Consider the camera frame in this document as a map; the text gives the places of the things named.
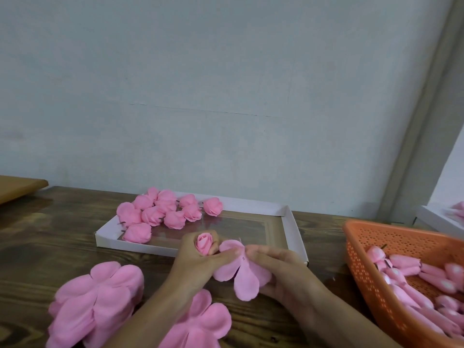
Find person's left hand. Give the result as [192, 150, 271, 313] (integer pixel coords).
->
[165, 230, 245, 296]

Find pink petal flower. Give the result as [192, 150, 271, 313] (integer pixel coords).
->
[155, 189, 178, 214]

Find pile of pink petals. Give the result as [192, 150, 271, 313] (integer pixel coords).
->
[449, 201, 464, 223]

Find person's right forearm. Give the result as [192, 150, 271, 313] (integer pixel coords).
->
[304, 286, 401, 348]

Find orange plastic basket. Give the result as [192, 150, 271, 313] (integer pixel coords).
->
[344, 219, 464, 348]

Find person's left forearm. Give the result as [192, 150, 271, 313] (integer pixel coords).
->
[105, 280, 193, 348]

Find group of finished pink roses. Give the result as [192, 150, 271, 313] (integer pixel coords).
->
[116, 188, 225, 244]

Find white shallow tray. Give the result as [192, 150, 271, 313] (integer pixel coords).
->
[95, 192, 309, 265]

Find pink rose buds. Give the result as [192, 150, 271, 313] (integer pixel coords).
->
[366, 245, 464, 339]

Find stack of pink petals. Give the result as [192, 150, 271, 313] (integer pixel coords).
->
[159, 289, 233, 348]
[46, 261, 145, 348]

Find grey door frame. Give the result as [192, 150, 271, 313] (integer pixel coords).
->
[377, 0, 464, 225]

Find person's right hand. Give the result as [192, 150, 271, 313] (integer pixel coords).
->
[245, 244, 329, 319]

